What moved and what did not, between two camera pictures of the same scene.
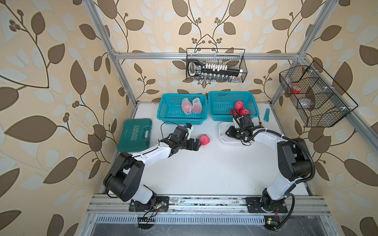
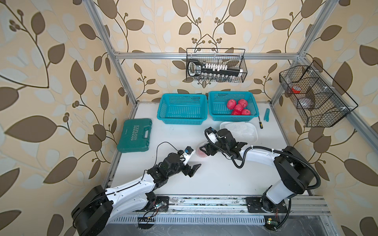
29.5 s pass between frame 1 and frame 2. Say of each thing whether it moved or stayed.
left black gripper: moved
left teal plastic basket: stayed
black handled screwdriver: stayed
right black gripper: moved
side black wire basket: stayed
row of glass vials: stayed
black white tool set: stayed
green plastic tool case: stayed
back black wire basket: stayed
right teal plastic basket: stayed
